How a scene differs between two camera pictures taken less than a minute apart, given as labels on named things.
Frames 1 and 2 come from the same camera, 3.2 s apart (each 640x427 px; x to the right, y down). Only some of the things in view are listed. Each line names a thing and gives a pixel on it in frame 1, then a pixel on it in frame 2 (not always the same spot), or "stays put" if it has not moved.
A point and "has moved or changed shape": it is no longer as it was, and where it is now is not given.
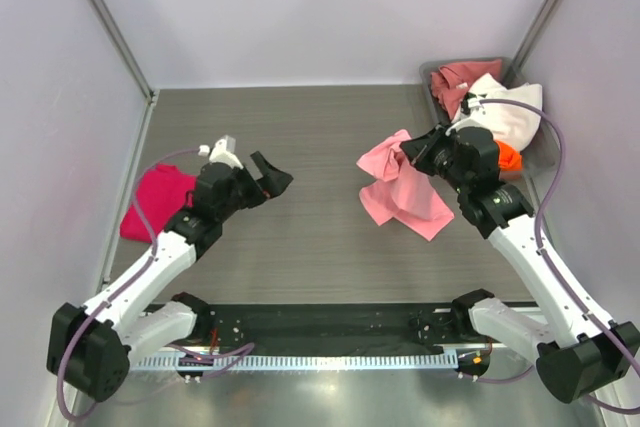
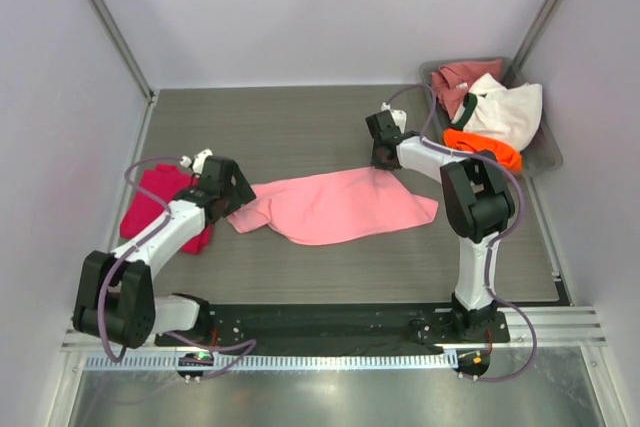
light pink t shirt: (405, 192) has moved or changed shape
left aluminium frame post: (109, 24) stays put
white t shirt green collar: (512, 125) stays put
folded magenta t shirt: (162, 194) stays put
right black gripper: (419, 151) to (376, 162)
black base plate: (335, 330) stays put
